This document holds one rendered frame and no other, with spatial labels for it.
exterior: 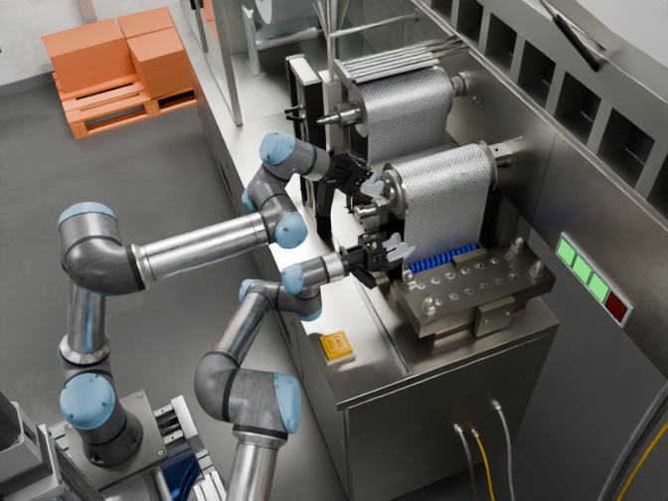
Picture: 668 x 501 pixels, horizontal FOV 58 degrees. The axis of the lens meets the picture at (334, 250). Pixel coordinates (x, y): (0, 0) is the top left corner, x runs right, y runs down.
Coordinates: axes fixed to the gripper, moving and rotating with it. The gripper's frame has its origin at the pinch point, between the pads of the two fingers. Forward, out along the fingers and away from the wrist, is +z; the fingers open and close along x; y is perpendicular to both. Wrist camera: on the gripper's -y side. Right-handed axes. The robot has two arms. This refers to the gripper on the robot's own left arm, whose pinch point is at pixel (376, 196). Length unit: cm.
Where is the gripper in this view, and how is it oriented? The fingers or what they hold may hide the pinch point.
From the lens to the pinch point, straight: 154.2
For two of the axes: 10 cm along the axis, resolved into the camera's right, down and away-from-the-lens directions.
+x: -3.5, -6.7, 6.5
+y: 5.6, -7.1, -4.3
